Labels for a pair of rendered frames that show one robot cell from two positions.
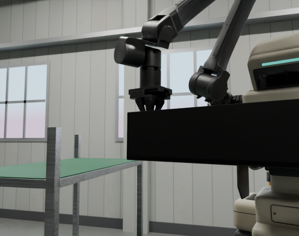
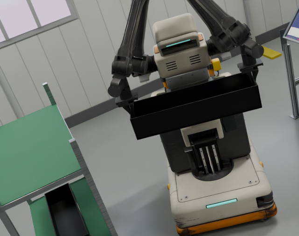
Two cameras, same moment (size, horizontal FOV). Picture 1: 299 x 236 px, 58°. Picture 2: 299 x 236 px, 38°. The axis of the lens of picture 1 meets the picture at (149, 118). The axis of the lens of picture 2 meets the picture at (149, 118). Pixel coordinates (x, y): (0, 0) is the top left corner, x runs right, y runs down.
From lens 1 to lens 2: 151 cm
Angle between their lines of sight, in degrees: 42
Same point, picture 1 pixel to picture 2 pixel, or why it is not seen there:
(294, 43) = (180, 31)
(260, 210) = not seen: hidden behind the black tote
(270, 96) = (172, 58)
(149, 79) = (128, 94)
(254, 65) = (162, 47)
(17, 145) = not seen: outside the picture
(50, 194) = (88, 174)
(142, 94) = (127, 103)
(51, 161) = (81, 158)
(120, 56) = (115, 93)
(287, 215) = not seen: hidden behind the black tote
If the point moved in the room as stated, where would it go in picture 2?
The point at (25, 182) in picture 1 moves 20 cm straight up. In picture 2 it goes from (69, 177) to (52, 142)
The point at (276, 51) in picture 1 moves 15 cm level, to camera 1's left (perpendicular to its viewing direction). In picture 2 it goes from (172, 37) to (148, 50)
